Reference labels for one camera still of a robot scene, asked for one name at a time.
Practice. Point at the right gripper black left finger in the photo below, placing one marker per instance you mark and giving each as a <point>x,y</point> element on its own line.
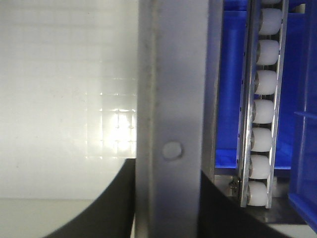
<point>111,215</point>

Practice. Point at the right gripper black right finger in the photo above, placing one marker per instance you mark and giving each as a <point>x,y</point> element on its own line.
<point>221,217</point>

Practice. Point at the white plastic Totelife tote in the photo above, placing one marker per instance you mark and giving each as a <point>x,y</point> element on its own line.
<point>87,84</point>

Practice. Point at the blue bin upper right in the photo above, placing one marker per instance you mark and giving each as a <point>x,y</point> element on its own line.
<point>296,148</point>

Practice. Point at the right white roller track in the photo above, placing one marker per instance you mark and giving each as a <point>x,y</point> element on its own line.
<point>264,49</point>

